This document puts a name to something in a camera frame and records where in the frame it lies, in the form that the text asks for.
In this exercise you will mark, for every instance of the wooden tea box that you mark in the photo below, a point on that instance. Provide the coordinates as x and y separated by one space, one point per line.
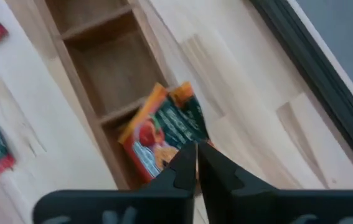
117 68

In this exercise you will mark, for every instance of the orange tea packet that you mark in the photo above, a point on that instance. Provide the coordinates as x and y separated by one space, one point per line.
160 130

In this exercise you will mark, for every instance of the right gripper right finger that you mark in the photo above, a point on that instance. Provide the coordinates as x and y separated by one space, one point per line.
288 208

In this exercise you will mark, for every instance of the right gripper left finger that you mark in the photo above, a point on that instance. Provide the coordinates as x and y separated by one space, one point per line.
117 208

